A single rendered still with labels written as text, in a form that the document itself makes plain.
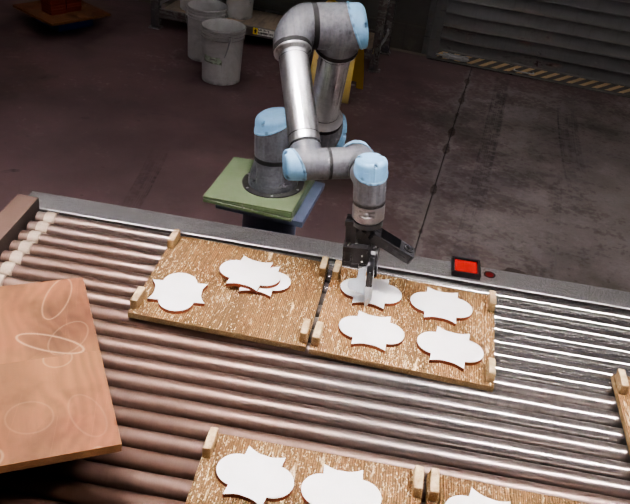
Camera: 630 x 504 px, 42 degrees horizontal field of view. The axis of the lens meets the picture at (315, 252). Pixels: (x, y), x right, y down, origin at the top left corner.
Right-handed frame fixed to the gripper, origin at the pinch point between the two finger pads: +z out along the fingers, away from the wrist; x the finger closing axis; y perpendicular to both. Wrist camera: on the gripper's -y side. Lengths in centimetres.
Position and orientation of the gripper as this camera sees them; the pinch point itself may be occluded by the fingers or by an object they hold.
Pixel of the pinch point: (371, 290)
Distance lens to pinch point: 202.2
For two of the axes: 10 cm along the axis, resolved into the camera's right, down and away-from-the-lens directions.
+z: -0.2, 8.5, 5.3
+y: -9.8, -1.2, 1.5
